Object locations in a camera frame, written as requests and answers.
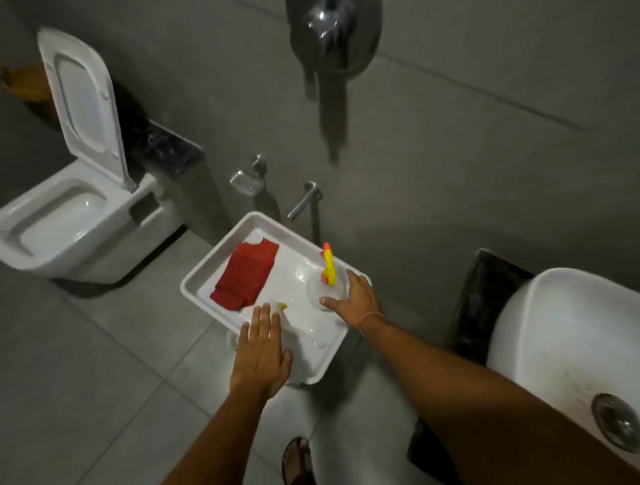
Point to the person's left sandal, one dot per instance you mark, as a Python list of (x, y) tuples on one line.
[(297, 462)]

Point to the white toilet bowl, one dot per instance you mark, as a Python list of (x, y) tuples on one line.
[(75, 235)]

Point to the white scrubbing brush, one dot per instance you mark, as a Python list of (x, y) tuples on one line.
[(286, 316)]

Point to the person's left forearm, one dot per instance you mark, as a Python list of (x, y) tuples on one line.
[(220, 444)]

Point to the person's right hand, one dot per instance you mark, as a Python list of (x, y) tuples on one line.
[(357, 305)]

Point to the white plastic tray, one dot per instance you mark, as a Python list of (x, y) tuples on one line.
[(295, 280)]

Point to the white toilet lid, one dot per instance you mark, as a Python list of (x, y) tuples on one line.
[(85, 100)]

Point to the chrome soap dish holder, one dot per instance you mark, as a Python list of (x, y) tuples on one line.
[(246, 182)]

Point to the red wrist thread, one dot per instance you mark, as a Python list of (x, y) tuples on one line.
[(367, 316)]

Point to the chrome sink drain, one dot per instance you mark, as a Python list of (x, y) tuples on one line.
[(617, 422)]

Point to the red cloth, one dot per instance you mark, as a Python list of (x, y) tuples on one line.
[(245, 275)]

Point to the black stone toilet ledge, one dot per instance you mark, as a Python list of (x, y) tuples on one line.
[(170, 147)]

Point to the white ceramic sink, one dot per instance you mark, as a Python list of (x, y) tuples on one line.
[(565, 325)]

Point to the person's right forearm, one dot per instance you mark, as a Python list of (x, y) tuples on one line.
[(475, 409)]

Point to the person's left hand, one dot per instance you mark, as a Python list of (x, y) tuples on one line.
[(260, 355)]

